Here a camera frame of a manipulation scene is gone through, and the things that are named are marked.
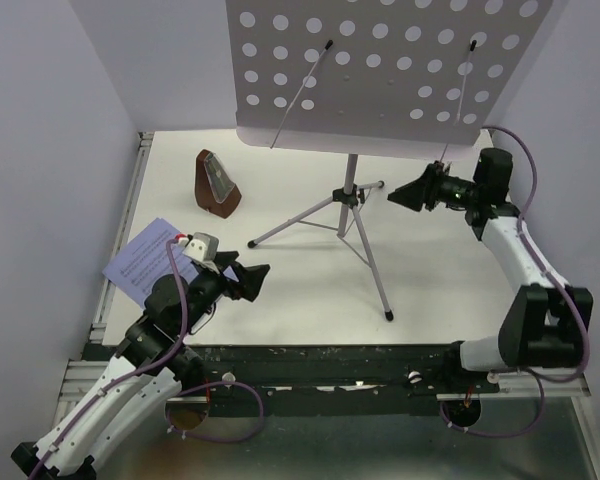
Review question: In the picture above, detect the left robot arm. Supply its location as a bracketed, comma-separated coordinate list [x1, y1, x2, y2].
[11, 251, 270, 479]

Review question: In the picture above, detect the lilac sheet music page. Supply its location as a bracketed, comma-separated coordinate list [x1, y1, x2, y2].
[103, 218, 179, 306]

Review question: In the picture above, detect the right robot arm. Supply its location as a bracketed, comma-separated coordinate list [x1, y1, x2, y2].
[388, 148, 593, 392]

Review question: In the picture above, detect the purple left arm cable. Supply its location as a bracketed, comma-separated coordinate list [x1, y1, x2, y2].
[27, 234, 266, 476]

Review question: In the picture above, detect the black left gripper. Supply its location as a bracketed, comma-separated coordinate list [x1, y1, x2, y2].
[177, 251, 270, 334]

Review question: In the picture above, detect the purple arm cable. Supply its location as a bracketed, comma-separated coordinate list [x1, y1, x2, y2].
[27, 234, 266, 476]
[439, 124, 594, 440]

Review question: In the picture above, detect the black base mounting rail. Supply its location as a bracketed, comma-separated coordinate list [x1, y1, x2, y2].
[167, 344, 486, 418]

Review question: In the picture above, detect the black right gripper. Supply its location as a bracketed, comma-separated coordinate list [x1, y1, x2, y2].
[387, 160, 480, 212]

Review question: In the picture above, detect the brown wooden metronome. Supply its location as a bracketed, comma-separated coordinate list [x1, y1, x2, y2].
[193, 149, 242, 219]

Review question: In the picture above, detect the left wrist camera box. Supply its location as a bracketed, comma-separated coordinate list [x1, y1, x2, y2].
[176, 232, 220, 273]

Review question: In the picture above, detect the lilac perforated music stand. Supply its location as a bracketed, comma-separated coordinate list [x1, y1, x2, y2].
[224, 0, 553, 322]

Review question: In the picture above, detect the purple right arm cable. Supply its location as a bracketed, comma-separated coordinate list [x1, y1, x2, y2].
[439, 124, 594, 440]

